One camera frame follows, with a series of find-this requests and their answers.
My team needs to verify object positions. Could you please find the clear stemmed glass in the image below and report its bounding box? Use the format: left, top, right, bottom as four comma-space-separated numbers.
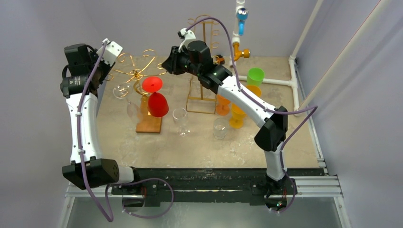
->
172, 108, 190, 137

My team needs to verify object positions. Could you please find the yellow goblet front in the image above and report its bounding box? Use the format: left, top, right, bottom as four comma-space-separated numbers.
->
229, 103, 247, 129

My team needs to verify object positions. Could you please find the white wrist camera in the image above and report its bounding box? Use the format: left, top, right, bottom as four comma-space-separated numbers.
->
98, 38, 123, 67
178, 28, 196, 52

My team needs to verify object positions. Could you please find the white pvc pipe frame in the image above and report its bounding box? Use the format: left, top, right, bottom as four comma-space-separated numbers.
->
231, 0, 323, 116

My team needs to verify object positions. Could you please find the gold tall wire rack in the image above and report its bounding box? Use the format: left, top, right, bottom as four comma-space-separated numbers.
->
185, 14, 220, 114

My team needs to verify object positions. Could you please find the orange plastic goblet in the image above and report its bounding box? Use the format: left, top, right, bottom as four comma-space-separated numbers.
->
215, 95, 230, 116

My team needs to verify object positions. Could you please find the red plastic goblet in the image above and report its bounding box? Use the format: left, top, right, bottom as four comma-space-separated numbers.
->
142, 76, 169, 117

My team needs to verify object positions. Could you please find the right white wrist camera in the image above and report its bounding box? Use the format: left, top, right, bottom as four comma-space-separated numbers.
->
178, 28, 196, 52

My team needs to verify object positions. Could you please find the yellow goblet rear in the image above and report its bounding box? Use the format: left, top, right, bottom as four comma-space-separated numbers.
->
246, 85, 262, 97

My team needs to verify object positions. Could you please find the clear wine glass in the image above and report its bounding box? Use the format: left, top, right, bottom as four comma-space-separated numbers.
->
113, 82, 143, 124

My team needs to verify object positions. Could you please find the small clear tumbler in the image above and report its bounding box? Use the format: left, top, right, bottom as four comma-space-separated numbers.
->
213, 118, 228, 140

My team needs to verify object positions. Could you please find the small black orange object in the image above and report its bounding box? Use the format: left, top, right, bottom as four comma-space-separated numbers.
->
213, 55, 225, 65

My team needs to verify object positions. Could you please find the green plastic cup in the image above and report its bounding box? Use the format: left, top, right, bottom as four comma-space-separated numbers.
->
247, 67, 265, 87

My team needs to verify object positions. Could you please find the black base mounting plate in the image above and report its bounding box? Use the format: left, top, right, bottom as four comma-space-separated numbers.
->
110, 167, 298, 208

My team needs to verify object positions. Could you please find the orange faucet tap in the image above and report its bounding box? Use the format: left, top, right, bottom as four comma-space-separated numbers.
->
232, 42, 250, 61

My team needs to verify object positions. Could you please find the gold swirl wine glass rack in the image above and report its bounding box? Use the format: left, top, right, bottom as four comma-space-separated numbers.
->
106, 49, 162, 133

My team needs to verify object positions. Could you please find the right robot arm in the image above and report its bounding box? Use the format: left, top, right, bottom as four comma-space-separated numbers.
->
162, 40, 288, 193

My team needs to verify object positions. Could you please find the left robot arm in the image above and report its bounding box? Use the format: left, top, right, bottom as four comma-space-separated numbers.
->
60, 39, 142, 194

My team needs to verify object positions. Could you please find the aluminium rail frame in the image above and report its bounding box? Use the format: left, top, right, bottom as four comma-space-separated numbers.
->
58, 176, 351, 228

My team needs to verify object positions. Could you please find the yellow goblet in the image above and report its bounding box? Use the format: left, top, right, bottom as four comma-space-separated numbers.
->
229, 103, 247, 129
246, 85, 262, 97

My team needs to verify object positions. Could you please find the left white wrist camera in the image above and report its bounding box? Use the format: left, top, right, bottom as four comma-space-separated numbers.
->
98, 38, 123, 67

